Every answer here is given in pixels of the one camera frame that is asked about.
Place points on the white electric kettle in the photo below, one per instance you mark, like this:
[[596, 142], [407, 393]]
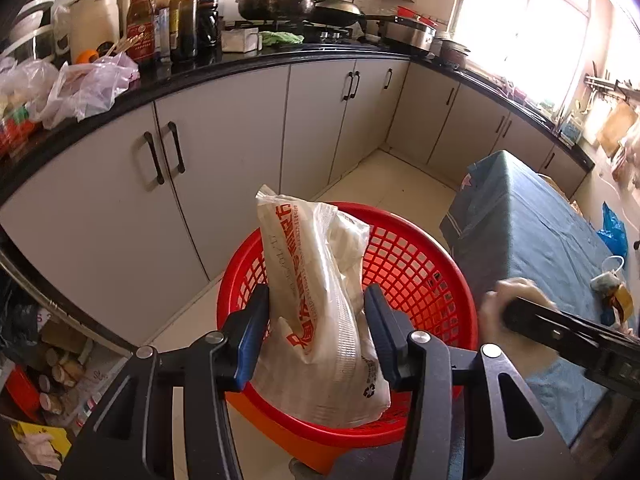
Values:
[[95, 24]]

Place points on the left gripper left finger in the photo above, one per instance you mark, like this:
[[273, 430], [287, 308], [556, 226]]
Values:
[[129, 433]]

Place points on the clear plastic cup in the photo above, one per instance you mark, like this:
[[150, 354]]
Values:
[[613, 264]]

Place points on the red plastic basket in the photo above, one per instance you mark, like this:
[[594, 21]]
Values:
[[416, 275]]

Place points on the yellow plastic container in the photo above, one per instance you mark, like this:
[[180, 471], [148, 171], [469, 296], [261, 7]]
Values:
[[623, 304]]

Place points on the white paper bag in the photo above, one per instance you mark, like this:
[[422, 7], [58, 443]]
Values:
[[318, 362]]

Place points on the black wok with handle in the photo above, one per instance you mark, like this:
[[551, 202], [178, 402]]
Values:
[[342, 14]]

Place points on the silver rice cooker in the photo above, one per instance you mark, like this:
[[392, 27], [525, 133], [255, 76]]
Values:
[[413, 30]]

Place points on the green cloth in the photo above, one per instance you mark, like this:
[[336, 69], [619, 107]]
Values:
[[274, 39]]

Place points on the blue table cloth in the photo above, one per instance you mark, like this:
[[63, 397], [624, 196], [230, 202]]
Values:
[[508, 224]]

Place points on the black vinegar bottle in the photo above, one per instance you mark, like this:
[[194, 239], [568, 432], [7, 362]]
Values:
[[208, 25]]

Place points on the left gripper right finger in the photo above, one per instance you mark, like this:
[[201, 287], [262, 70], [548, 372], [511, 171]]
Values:
[[507, 434]]

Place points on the red label sauce bottle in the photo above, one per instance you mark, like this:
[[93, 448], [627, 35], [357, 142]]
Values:
[[140, 27]]

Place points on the white small box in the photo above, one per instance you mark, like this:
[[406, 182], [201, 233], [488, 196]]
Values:
[[240, 40]]

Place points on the blue plastic bag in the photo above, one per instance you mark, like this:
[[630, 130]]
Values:
[[613, 233]]

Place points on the black frying pan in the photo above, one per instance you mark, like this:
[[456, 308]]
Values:
[[276, 10]]

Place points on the dark soy sauce bottle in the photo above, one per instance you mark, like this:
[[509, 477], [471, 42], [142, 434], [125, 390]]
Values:
[[183, 30]]

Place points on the white tissue pack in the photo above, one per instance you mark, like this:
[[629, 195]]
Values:
[[605, 284]]

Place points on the pink white plastic bag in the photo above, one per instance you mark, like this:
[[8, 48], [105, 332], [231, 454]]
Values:
[[87, 89]]

